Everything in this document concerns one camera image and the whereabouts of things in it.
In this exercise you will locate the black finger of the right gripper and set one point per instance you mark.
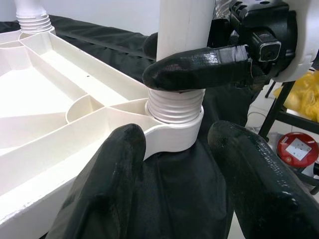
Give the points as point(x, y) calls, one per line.
point(221, 33)
point(194, 69)

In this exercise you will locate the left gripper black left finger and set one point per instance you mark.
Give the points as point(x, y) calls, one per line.
point(104, 194)

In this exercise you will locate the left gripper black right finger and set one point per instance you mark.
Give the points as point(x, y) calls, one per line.
point(261, 186)

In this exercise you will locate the white plastic table leg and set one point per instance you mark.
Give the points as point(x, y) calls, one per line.
point(32, 15)
point(184, 25)

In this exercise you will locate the white plastic table top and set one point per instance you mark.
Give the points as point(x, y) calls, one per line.
point(49, 104)

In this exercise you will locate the red round device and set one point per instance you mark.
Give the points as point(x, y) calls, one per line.
point(284, 149)

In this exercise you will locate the black cloth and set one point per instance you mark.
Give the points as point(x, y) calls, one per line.
point(179, 186)

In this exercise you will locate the black metal rack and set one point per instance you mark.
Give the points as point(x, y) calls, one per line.
point(276, 112)

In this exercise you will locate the yellow plastic bag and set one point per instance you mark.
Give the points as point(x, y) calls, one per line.
point(306, 99)

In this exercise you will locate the white pedestal fan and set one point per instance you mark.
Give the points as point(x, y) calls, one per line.
point(221, 7)

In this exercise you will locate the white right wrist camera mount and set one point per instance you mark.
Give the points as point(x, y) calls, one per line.
point(307, 44)

